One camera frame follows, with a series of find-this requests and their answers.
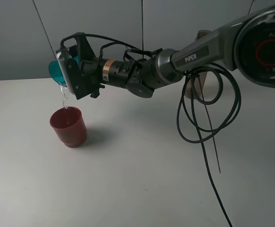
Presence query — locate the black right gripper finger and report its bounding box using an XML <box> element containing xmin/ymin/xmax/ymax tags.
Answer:
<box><xmin>71</xmin><ymin>32</ymin><xmax>97</xmax><ymax>62</ymax></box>
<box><xmin>90</xmin><ymin>83</ymin><xmax>104</xmax><ymax>97</ymax></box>

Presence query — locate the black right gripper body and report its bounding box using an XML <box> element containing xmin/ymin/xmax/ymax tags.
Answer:
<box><xmin>79</xmin><ymin>59</ymin><xmax>105</xmax><ymax>91</ymax></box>

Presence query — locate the teal translucent plastic cup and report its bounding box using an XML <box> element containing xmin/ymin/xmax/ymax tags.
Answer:
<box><xmin>48</xmin><ymin>46</ymin><xmax>80</xmax><ymax>87</ymax></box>

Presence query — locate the brown translucent water bottle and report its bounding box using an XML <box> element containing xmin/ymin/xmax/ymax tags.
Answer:
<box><xmin>184</xmin><ymin>30</ymin><xmax>211</xmax><ymax>99</ymax></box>

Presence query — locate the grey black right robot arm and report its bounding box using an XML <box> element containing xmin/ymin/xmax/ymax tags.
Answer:
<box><xmin>68</xmin><ymin>6</ymin><xmax>275</xmax><ymax>99</ymax></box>

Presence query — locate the red plastic cup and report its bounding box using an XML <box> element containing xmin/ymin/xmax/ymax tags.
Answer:
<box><xmin>50</xmin><ymin>106</ymin><xmax>87</xmax><ymax>148</ymax></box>

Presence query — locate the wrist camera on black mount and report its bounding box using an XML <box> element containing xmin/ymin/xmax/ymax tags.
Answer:
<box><xmin>56</xmin><ymin>48</ymin><xmax>91</xmax><ymax>100</ymax></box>

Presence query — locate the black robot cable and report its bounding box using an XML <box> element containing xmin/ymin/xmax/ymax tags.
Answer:
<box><xmin>60</xmin><ymin>34</ymin><xmax>242</xmax><ymax>227</ymax></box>

